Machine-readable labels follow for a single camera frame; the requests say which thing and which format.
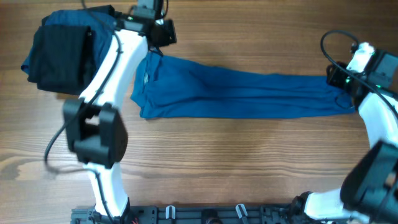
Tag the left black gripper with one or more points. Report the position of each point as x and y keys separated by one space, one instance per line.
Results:
x=170 y=38

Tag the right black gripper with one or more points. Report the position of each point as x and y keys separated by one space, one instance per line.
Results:
x=333 y=78

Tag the blue polo shirt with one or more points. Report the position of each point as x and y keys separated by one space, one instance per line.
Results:
x=170 y=87

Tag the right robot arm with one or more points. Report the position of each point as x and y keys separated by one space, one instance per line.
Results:
x=369 y=193

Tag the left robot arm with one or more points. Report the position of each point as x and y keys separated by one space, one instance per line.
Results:
x=93 y=123

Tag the navy blue folded garment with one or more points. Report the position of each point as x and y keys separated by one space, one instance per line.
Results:
x=102 y=37

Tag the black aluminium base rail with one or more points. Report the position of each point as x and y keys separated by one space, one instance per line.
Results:
x=238 y=214

